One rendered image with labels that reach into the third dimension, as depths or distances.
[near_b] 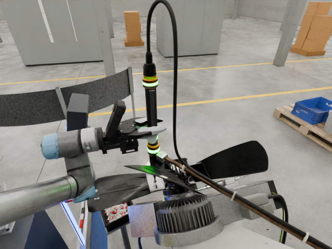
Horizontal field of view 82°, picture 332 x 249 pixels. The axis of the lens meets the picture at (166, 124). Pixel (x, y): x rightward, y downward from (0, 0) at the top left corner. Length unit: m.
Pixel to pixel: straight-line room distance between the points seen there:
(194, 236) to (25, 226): 0.72
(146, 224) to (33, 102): 2.00
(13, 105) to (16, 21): 4.63
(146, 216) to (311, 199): 2.08
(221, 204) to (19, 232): 0.84
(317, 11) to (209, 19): 3.66
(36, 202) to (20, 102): 2.07
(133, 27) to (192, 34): 2.75
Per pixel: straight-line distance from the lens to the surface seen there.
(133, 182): 0.81
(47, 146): 0.63
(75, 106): 1.30
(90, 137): 0.60
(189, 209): 0.75
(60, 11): 6.71
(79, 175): 0.70
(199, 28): 7.08
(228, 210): 0.87
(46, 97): 2.51
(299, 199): 2.62
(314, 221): 2.53
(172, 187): 0.80
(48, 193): 0.62
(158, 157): 0.67
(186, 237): 0.73
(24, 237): 1.07
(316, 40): 8.74
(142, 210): 0.92
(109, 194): 0.79
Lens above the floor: 1.82
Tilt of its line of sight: 34 degrees down
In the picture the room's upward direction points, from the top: straight up
